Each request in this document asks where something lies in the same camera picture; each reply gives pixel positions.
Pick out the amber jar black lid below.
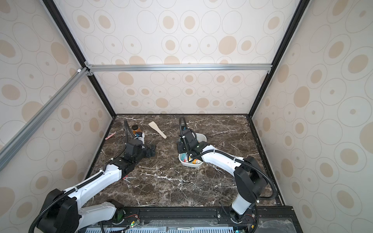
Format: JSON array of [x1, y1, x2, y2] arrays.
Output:
[[131, 124, 142, 135]]

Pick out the wooden spatula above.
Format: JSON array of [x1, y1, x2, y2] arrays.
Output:
[[148, 121, 167, 139]]

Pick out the white plastic storage box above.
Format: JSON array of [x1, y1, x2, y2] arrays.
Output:
[[178, 133, 207, 168]]

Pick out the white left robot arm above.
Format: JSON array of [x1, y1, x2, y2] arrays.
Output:
[[28, 138, 156, 233]]

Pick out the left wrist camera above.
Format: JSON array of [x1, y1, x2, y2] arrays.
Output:
[[135, 132, 145, 144]]

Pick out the left diagonal aluminium rail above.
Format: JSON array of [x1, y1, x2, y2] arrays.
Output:
[[1, 68, 88, 170]]

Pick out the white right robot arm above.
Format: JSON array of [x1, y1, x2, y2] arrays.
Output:
[[177, 126, 277, 223]]

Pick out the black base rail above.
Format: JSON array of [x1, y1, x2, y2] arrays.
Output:
[[78, 206, 302, 233]]

